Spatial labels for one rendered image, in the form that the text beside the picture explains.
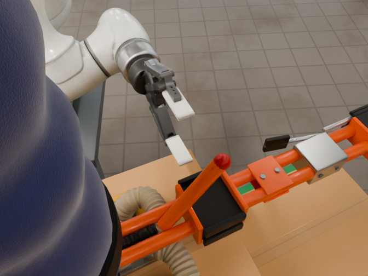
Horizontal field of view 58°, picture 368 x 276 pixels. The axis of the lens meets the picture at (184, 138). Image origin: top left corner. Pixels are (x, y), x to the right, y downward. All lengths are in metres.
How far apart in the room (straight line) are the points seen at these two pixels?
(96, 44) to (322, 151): 0.52
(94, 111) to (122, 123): 0.96
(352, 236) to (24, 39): 1.12
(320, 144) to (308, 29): 2.35
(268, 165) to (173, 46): 2.09
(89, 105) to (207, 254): 0.69
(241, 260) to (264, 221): 0.50
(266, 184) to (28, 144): 0.42
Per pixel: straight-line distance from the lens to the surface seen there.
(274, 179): 0.56
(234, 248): 0.65
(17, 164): 0.21
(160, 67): 0.62
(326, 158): 0.61
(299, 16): 3.07
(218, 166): 0.43
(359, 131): 0.68
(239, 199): 0.52
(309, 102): 2.30
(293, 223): 1.16
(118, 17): 0.82
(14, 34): 0.18
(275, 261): 1.09
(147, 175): 0.72
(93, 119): 1.11
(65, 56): 0.78
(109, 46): 0.78
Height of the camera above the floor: 1.55
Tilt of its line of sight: 52 degrees down
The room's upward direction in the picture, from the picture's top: straight up
